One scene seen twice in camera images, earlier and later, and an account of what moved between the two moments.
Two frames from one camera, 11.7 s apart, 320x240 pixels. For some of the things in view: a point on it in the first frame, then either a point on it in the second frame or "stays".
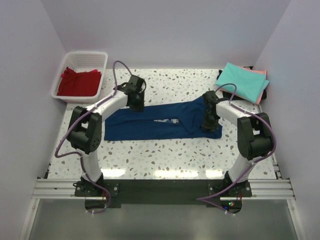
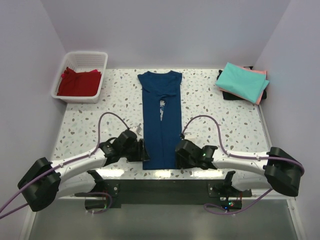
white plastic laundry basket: (81, 77) stays
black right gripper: (212, 127) → (180, 164)
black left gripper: (140, 107) → (141, 154)
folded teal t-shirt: (249, 83) stays
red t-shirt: (79, 84) stays
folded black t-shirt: (226, 94) stays
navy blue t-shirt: (182, 120) → (162, 117)
